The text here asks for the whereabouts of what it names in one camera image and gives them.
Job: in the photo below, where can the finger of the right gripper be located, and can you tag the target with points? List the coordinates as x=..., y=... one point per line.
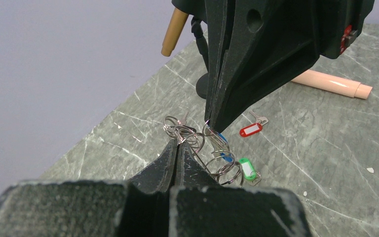
x=215, y=59
x=245, y=79

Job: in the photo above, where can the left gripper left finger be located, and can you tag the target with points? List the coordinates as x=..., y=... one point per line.
x=138, y=207

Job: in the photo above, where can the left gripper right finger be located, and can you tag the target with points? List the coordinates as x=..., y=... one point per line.
x=216, y=211

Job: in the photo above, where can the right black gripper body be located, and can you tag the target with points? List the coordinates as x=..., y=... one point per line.
x=332, y=25

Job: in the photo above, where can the blue key tag with key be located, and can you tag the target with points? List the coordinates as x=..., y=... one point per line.
x=220, y=145

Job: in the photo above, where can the pink wooden cylinder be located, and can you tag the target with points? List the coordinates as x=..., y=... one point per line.
x=334, y=84

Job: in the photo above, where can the green key tag with key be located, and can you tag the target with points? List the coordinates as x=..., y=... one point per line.
x=252, y=176

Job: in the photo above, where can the red key tag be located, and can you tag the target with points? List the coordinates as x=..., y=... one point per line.
x=255, y=127

